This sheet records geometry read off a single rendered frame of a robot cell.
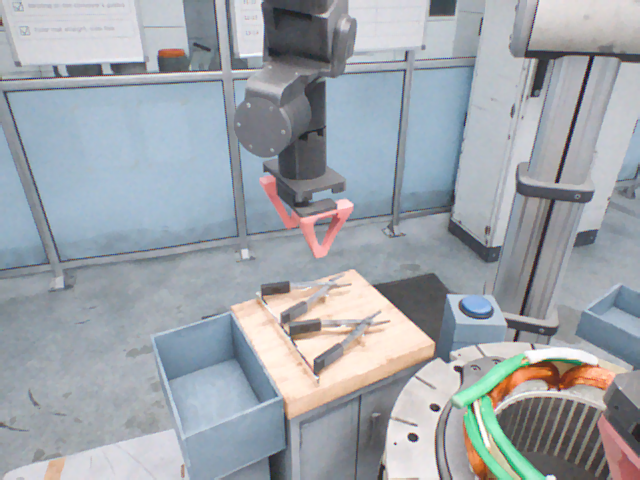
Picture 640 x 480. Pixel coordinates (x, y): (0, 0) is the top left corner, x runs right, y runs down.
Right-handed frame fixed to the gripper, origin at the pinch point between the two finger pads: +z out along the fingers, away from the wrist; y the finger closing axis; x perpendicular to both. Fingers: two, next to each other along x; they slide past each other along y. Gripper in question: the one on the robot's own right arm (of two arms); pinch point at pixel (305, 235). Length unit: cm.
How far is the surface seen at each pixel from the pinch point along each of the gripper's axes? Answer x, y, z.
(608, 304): 39.5, 19.0, 13.6
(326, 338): -1.8, 8.7, 9.9
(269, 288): -5.1, -1.1, 7.4
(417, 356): 7.0, 15.7, 11.0
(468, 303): 21.2, 9.8, 12.7
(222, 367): -13.2, -0.6, 17.7
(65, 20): -15, -194, -9
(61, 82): -24, -197, 16
